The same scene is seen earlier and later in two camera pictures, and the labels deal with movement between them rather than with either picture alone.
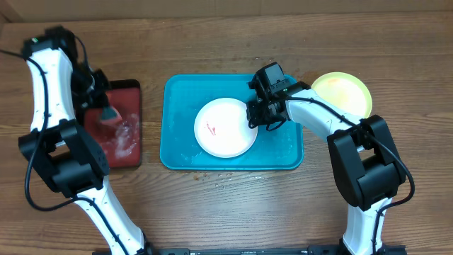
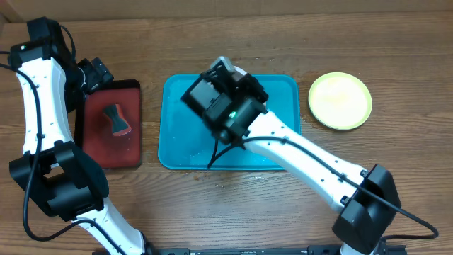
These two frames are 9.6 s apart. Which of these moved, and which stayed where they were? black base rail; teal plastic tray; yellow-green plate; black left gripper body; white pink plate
Moved: black left gripper body; white pink plate
Stayed: teal plastic tray; yellow-green plate; black base rail
